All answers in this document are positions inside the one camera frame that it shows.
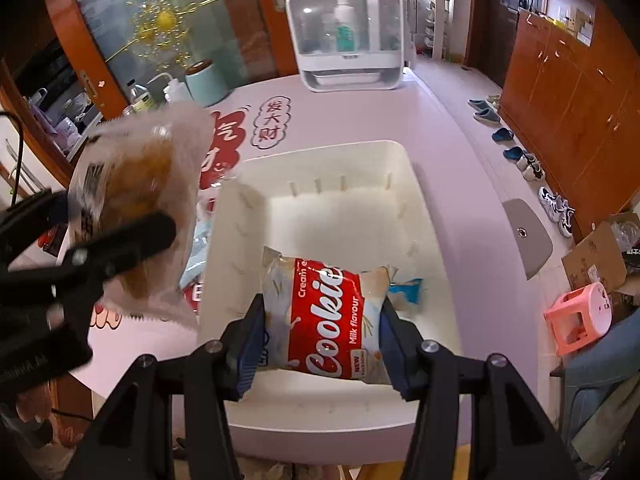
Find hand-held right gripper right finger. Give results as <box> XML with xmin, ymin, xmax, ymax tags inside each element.
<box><xmin>377</xmin><ymin>305</ymin><xmax>581</xmax><ymax>480</ymax></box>

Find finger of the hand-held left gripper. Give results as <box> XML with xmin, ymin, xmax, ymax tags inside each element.
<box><xmin>50</xmin><ymin>211</ymin><xmax>178</xmax><ymax>321</ymax></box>
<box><xmin>0</xmin><ymin>187</ymin><xmax>71</xmax><ymax>261</ymax></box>

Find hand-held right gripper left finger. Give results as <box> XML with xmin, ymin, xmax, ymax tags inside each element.
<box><xmin>65</xmin><ymin>292</ymin><xmax>266</xmax><ymax>480</ymax></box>

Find clear brown pastry packet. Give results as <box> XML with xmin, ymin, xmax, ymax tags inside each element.
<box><xmin>67</xmin><ymin>101</ymin><xmax>216</xmax><ymax>328</ymax></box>

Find red white cookie packet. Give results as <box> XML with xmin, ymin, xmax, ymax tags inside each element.
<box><xmin>257</xmin><ymin>246</ymin><xmax>398</xmax><ymax>386</ymax></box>

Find white plastic bin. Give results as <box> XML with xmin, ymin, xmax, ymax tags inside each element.
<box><xmin>197</xmin><ymin>140</ymin><xmax>463</xmax><ymax>433</ymax></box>

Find light blue snack packet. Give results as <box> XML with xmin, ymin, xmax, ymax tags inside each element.
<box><xmin>180</xmin><ymin>220</ymin><xmax>216</xmax><ymax>286</ymax></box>

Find red white snack packet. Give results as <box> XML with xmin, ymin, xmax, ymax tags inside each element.
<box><xmin>182</xmin><ymin>282</ymin><xmax>206</xmax><ymax>316</ymax></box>

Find clear bottle green label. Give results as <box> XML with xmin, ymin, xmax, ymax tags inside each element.
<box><xmin>125</xmin><ymin>80</ymin><xmax>156</xmax><ymax>113</ymax></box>

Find white squeeze bottle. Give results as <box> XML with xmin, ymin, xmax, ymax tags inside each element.
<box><xmin>148</xmin><ymin>72</ymin><xmax>193</xmax><ymax>106</ymax></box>

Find wooden glass door cabinet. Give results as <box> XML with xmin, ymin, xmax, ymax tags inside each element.
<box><xmin>0</xmin><ymin>0</ymin><xmax>306</xmax><ymax>196</ymax></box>

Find teal canister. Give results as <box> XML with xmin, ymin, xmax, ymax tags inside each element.
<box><xmin>184</xmin><ymin>59</ymin><xmax>230</xmax><ymax>108</ymax></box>

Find printed pink tablecloth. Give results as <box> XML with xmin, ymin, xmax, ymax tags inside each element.
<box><xmin>47</xmin><ymin>67</ymin><xmax>563</xmax><ymax>480</ymax></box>

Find pink plastic stool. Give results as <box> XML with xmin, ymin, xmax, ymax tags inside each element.
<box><xmin>544</xmin><ymin>281</ymin><xmax>613</xmax><ymax>358</ymax></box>

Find blue grey cloth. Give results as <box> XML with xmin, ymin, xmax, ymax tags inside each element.
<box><xmin>560</xmin><ymin>310</ymin><xmax>640</xmax><ymax>471</ymax></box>

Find cardboard box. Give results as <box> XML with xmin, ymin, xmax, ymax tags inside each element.
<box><xmin>561</xmin><ymin>212</ymin><xmax>640</xmax><ymax>306</ymax></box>

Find row of shoes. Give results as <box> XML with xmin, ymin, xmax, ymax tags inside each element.
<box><xmin>467</xmin><ymin>92</ymin><xmax>577</xmax><ymax>238</ymax></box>

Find white storage organizer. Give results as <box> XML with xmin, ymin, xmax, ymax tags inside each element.
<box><xmin>278</xmin><ymin>0</ymin><xmax>412</xmax><ymax>93</ymax></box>

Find white bottle teal label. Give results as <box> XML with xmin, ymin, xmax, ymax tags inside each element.
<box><xmin>334</xmin><ymin>0</ymin><xmax>357</xmax><ymax>52</ymax></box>

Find white shelf rack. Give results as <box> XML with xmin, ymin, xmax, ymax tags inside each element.
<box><xmin>422</xmin><ymin>0</ymin><xmax>451</xmax><ymax>61</ymax></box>

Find black cable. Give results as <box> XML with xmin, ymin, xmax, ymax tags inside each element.
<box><xmin>0</xmin><ymin>110</ymin><xmax>28</xmax><ymax>206</ymax></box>

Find gold wire ornament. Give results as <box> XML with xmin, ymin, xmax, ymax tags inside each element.
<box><xmin>107</xmin><ymin>0</ymin><xmax>261</xmax><ymax>68</ymax></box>

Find wooden wall cabinet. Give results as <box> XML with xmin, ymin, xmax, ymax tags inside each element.
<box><xmin>499</xmin><ymin>0</ymin><xmax>640</xmax><ymax>241</ymax></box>

